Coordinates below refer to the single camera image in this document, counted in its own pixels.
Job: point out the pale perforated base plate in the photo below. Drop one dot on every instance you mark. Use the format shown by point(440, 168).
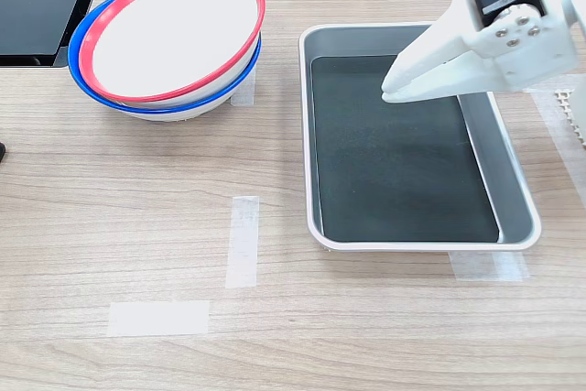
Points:
point(564, 107)

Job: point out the black glossy device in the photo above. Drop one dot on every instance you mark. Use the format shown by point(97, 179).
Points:
point(36, 15)

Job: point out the black tray mat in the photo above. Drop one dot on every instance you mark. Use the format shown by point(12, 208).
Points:
point(393, 171)

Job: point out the small black object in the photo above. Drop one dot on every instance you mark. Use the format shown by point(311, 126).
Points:
point(2, 153)

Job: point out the red-rimmed white plate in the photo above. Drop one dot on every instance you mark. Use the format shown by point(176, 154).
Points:
point(178, 29)

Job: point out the white tape strip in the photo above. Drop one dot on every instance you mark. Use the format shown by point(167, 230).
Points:
point(158, 318)

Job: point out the steel tray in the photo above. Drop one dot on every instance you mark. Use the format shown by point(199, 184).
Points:
point(513, 171)

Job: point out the blue-rimmed white plate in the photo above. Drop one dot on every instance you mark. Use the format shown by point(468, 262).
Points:
point(161, 115)

